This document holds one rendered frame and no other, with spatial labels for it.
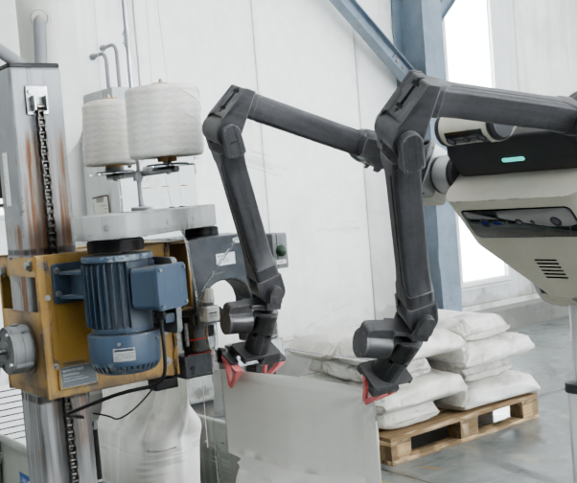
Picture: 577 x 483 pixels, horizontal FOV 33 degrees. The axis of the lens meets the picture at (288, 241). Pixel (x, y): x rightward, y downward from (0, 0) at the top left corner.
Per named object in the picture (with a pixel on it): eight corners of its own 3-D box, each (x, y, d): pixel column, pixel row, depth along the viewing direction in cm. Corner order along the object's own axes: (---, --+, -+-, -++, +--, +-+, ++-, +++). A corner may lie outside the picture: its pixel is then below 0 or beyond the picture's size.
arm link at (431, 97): (416, 80, 150) (390, 58, 158) (391, 159, 156) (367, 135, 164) (636, 111, 168) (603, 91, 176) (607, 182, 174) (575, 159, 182)
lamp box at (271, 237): (288, 267, 245) (286, 232, 245) (274, 269, 242) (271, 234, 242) (271, 266, 251) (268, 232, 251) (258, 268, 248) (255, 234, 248)
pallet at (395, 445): (538, 417, 561) (536, 393, 560) (392, 466, 487) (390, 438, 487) (435, 400, 626) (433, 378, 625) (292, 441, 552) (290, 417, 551)
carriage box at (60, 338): (181, 374, 226) (170, 241, 224) (45, 402, 206) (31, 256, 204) (133, 364, 245) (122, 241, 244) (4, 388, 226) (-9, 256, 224)
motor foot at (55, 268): (122, 298, 208) (119, 259, 207) (71, 306, 201) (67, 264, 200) (103, 297, 215) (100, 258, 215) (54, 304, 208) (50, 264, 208)
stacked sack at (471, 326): (516, 335, 561) (514, 310, 560) (464, 347, 535) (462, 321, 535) (433, 328, 615) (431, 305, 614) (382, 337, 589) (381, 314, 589)
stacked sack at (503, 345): (542, 355, 560) (540, 330, 559) (461, 375, 520) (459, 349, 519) (484, 348, 595) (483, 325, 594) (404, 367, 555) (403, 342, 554)
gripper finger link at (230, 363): (214, 379, 224) (222, 347, 220) (240, 374, 228) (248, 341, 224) (229, 397, 219) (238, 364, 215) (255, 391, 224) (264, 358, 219)
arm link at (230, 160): (242, 120, 196) (219, 112, 206) (218, 130, 194) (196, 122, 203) (291, 301, 214) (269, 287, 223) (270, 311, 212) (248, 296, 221)
